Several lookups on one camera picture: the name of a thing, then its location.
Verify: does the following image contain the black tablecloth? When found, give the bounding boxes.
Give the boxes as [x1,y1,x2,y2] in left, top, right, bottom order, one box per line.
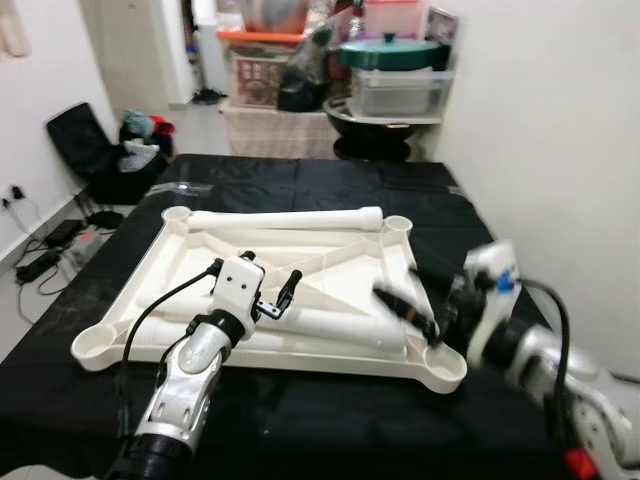
[0,153,606,480]

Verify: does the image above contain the white plastic bag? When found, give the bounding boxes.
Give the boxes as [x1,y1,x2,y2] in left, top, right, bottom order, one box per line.
[120,140,166,166]

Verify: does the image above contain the black wok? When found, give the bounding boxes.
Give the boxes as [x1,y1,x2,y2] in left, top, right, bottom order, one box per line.
[322,93,426,161]

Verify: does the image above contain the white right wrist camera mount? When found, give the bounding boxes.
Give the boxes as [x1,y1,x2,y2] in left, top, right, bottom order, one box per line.
[462,243,523,326]

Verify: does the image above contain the dark green slippers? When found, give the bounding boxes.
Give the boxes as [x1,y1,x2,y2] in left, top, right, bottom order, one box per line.
[190,88,229,105]

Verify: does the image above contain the black power adapter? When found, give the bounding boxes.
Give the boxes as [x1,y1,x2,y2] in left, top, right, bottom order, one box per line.
[45,218,86,246]

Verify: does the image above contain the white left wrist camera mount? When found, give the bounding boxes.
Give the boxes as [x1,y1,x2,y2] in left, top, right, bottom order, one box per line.
[207,254,267,323]

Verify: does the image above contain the orange lidded storage box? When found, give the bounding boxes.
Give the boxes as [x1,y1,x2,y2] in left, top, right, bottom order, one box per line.
[217,25,313,109]

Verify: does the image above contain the black bag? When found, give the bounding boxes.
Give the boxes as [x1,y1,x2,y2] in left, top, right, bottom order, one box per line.
[278,22,353,113]

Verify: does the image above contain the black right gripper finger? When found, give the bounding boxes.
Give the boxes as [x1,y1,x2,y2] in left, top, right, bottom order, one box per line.
[372,285,443,343]
[408,262,461,301]

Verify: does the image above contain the beige cloth covered bench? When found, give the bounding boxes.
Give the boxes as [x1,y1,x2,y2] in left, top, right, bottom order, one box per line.
[220,100,341,159]

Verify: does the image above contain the green pot with lid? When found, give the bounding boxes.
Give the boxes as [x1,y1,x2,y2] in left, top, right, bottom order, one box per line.
[338,33,446,71]

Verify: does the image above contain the white plastic table top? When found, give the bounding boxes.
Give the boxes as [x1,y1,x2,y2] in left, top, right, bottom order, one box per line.
[72,205,468,394]

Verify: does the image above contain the black folding chair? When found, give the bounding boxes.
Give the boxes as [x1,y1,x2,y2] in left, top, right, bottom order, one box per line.
[45,102,171,206]

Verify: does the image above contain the clear plastic storage box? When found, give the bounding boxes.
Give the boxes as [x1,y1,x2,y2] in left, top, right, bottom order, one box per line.
[350,65,453,117]

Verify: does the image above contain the green stuffed toy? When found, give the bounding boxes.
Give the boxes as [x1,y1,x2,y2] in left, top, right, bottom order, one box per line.
[120,110,159,141]

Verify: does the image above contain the pink box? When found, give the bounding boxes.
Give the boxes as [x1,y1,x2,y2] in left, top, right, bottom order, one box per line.
[363,0,433,36]

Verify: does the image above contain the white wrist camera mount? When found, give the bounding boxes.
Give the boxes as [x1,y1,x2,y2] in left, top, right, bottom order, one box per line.
[207,254,267,323]
[462,243,523,326]

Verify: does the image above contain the red printed carton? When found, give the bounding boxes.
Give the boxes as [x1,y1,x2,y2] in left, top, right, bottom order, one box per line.
[233,55,291,106]

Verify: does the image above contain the black power strip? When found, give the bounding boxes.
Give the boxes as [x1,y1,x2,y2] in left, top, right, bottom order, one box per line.
[15,250,61,283]

